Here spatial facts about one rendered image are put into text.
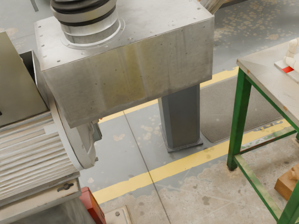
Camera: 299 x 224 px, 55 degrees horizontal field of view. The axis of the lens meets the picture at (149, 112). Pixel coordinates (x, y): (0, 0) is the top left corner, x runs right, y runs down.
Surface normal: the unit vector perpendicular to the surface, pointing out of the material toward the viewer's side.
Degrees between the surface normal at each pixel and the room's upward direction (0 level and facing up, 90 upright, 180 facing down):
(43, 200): 0
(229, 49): 0
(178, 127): 90
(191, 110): 90
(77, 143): 70
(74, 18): 90
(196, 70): 90
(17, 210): 0
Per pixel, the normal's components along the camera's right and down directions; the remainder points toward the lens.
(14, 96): 0.34, 0.66
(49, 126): 0.14, -0.03
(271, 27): -0.13, -0.67
